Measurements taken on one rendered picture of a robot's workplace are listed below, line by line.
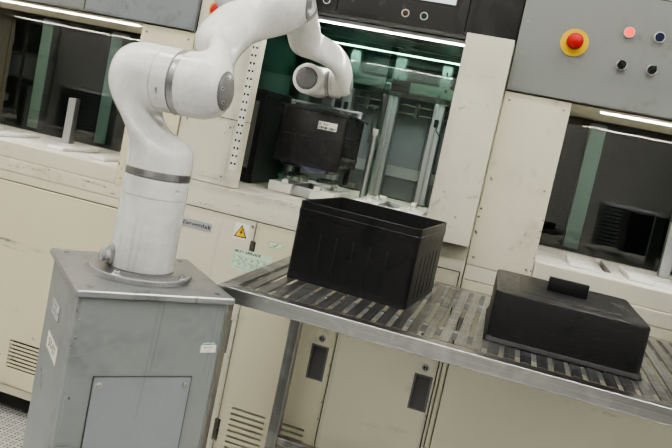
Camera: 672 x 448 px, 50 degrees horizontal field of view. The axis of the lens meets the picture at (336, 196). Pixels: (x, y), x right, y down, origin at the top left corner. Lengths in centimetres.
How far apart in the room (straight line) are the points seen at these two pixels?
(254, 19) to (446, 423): 116
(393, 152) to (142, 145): 166
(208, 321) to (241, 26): 58
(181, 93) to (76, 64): 160
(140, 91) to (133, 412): 56
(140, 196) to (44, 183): 107
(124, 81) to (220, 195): 80
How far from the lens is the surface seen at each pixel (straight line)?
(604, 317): 144
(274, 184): 223
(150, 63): 133
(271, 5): 156
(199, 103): 129
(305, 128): 220
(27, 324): 246
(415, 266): 151
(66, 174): 233
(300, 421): 212
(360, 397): 205
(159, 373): 135
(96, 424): 135
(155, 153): 132
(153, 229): 133
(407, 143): 284
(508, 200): 190
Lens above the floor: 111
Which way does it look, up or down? 6 degrees down
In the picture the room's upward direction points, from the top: 12 degrees clockwise
